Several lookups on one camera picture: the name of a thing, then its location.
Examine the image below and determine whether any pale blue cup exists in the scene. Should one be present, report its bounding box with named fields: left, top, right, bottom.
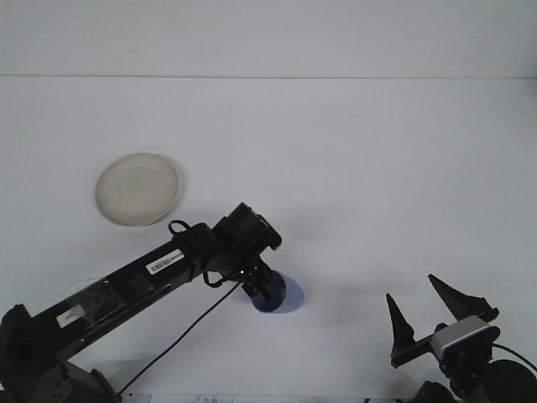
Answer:
left=251, top=271, right=305, bottom=316

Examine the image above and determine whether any pale round plate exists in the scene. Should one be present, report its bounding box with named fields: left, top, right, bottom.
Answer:
left=94, top=152, right=185, bottom=228

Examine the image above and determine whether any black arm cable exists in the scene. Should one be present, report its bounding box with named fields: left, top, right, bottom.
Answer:
left=493, top=343, right=537, bottom=374
left=112, top=220, right=247, bottom=398

